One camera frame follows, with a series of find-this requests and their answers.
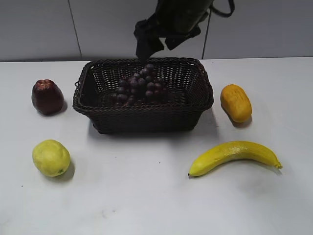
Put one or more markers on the black woven basket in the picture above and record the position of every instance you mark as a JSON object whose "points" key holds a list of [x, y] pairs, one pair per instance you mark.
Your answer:
{"points": [[189, 94]]}

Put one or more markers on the yellow banana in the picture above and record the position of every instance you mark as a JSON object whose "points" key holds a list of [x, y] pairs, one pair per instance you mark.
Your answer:
{"points": [[232, 151]]}

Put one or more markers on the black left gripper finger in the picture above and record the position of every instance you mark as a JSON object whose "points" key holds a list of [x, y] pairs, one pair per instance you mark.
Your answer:
{"points": [[148, 46]]}

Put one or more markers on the yellow lemon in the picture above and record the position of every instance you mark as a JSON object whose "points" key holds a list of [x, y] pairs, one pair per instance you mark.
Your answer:
{"points": [[51, 158]]}

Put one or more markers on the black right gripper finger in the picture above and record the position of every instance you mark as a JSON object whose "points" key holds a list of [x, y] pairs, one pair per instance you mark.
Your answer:
{"points": [[174, 41]]}

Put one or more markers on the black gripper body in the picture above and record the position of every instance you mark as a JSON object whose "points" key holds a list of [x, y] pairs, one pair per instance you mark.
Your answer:
{"points": [[173, 17]]}

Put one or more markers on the orange yellow mango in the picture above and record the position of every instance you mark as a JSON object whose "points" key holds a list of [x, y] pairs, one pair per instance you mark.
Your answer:
{"points": [[236, 103]]}

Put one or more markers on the dark red wax apple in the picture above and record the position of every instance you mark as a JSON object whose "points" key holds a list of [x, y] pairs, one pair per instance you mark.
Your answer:
{"points": [[47, 98]]}

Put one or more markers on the purple grape bunch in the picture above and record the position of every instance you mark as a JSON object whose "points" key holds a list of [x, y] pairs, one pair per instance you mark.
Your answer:
{"points": [[143, 87]]}

